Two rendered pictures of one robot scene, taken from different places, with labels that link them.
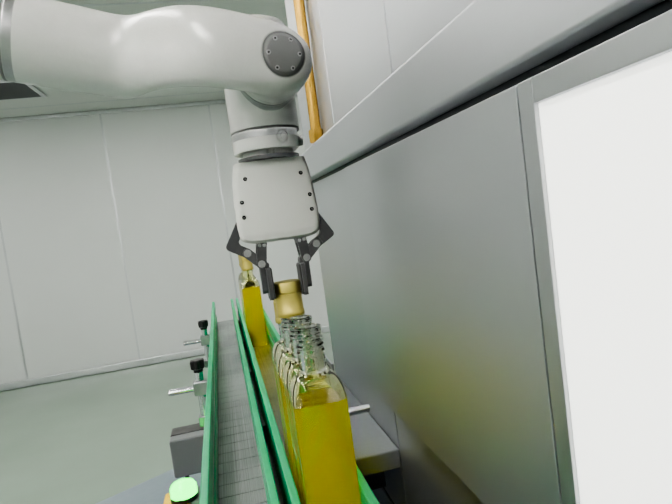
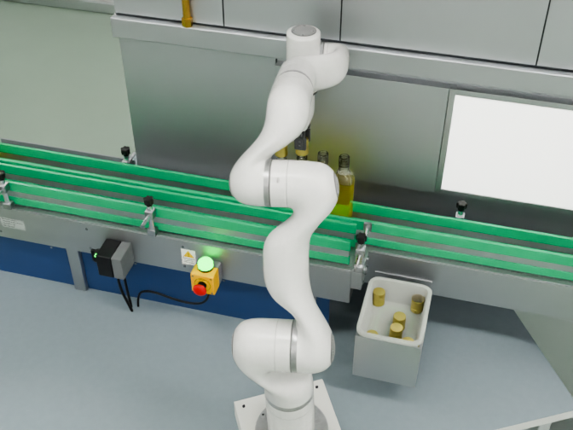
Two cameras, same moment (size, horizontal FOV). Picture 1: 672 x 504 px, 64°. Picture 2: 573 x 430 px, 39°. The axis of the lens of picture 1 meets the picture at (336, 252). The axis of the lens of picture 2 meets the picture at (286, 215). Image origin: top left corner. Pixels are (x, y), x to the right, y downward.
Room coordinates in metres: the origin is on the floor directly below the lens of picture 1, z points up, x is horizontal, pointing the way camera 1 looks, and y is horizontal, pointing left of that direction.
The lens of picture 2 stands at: (-0.12, 1.69, 2.58)
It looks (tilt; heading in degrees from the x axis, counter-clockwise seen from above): 40 degrees down; 297
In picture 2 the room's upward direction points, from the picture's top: straight up
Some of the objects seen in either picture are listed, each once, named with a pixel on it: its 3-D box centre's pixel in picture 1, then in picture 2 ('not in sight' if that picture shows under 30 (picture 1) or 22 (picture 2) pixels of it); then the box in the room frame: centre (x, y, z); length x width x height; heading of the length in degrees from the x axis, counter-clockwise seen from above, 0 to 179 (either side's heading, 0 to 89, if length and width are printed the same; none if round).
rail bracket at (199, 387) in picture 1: (189, 395); (147, 221); (1.03, 0.32, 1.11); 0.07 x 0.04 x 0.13; 102
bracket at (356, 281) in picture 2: not in sight; (360, 269); (0.45, 0.13, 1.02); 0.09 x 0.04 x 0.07; 102
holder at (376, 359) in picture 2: not in sight; (393, 324); (0.32, 0.19, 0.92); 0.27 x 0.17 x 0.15; 102
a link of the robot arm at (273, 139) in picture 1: (268, 145); not in sight; (0.67, 0.06, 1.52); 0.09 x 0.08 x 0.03; 101
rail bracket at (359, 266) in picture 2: not in sight; (361, 246); (0.45, 0.15, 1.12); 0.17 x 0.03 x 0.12; 102
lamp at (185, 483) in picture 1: (183, 489); (205, 264); (0.86, 0.30, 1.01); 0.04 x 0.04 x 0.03
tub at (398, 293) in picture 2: not in sight; (393, 319); (0.32, 0.22, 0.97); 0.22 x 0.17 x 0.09; 102
